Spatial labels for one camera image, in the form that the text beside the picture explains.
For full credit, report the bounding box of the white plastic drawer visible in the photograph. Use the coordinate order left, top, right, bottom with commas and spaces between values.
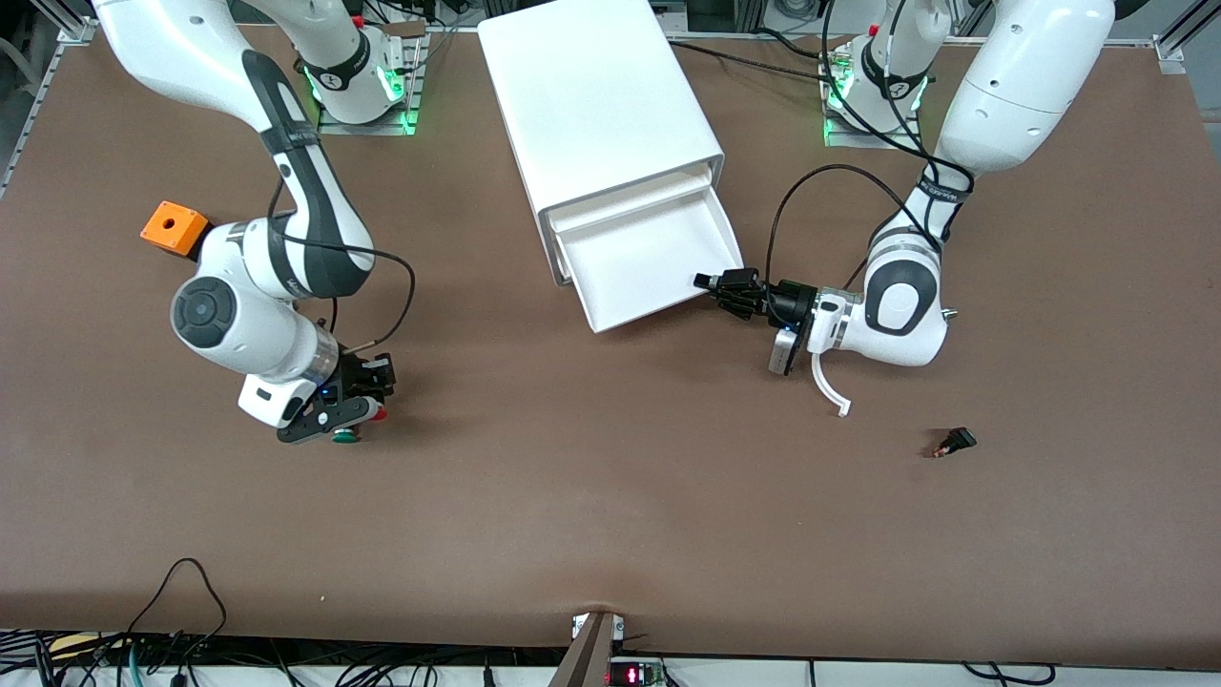
553, 183, 746, 334
542, 164, 716, 233

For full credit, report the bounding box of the white drawer cabinet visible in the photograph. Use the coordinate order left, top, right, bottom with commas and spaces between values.
477, 0, 726, 287

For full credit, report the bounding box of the white curved plastic piece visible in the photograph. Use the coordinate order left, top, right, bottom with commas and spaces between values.
811, 353, 852, 418

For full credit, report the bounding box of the orange box with black base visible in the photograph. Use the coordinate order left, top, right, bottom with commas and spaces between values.
140, 200, 211, 257

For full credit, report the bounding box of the small red display device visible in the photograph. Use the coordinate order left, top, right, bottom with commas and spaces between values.
607, 658, 669, 687

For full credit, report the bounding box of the black right camera bracket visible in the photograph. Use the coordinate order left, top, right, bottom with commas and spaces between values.
277, 393, 376, 446

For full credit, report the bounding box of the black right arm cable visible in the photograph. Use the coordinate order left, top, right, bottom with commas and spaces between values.
267, 177, 418, 350

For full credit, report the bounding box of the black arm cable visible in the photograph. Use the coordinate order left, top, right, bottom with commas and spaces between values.
766, 0, 976, 287
267, 177, 418, 350

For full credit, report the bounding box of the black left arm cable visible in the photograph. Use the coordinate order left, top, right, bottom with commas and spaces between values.
766, 0, 976, 287

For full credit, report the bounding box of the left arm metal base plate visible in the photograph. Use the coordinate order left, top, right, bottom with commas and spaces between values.
822, 43, 924, 151

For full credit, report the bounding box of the black braided table cable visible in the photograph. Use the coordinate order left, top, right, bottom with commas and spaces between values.
666, 38, 833, 72

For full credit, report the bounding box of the looped thin black cable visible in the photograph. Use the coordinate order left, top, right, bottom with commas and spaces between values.
122, 557, 230, 669

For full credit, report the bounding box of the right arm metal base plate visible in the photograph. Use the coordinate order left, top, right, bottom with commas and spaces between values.
318, 24, 427, 136

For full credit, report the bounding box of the tangled cable bundle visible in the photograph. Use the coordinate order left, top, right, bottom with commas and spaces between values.
0, 630, 573, 687

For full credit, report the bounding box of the brown camera mount post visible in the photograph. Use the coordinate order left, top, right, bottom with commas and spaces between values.
548, 611, 626, 687

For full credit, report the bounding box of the aluminium frame rail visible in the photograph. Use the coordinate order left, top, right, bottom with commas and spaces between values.
0, 19, 96, 197

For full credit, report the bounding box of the short black cable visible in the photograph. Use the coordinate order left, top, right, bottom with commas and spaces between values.
962, 660, 1058, 686

